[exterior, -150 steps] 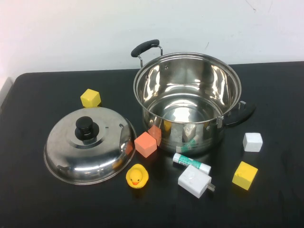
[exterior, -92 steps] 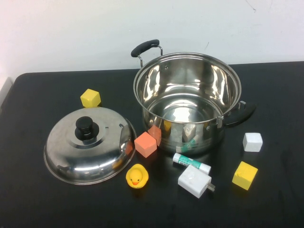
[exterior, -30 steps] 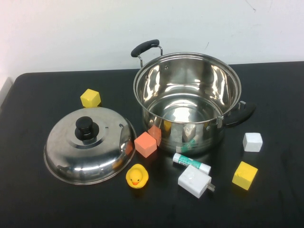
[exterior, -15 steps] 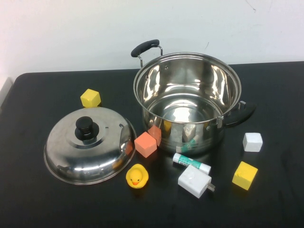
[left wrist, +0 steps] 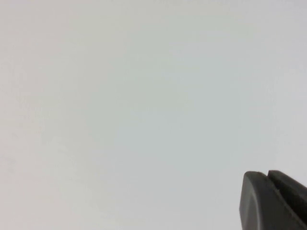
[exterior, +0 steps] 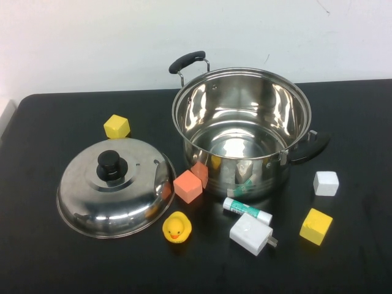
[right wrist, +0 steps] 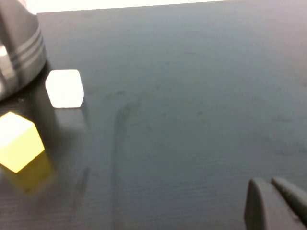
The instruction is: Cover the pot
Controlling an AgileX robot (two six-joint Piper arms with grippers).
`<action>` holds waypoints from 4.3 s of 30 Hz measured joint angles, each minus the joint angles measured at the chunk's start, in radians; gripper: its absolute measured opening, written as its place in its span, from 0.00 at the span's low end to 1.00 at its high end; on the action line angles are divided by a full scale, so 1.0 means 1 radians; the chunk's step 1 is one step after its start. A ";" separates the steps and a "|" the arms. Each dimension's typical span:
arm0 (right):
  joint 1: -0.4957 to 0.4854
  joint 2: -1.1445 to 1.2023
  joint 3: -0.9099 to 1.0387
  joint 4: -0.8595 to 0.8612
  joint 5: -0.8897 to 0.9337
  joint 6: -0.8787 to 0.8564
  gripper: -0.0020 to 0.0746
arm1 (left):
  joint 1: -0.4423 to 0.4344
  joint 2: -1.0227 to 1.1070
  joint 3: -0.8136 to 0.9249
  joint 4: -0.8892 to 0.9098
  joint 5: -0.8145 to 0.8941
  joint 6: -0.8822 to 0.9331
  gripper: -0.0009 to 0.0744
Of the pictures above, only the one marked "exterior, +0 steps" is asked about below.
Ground steel lid with black knob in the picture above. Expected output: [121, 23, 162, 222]
[56, 137, 178, 239]

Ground orange cube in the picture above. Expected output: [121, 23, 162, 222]
[173, 170, 204, 205]

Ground white green glue stick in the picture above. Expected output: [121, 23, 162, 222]
[222, 197, 273, 224]

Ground yellow cube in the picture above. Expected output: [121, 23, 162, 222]
[103, 114, 131, 140]
[299, 208, 334, 246]

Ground yellow rubber duck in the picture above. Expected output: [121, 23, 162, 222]
[161, 211, 193, 244]

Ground white plug charger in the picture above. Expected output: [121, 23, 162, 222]
[229, 213, 279, 257]

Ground white foam cube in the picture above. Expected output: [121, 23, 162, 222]
[312, 171, 340, 197]

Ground stainless steel pot black handles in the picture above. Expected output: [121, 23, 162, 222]
[168, 50, 331, 203]

